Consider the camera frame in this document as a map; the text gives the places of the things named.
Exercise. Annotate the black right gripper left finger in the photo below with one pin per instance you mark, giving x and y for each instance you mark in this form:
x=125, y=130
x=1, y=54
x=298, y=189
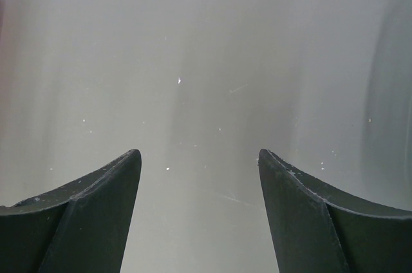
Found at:
x=81, y=226

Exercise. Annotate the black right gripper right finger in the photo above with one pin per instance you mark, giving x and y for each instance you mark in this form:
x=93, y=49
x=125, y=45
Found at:
x=316, y=227

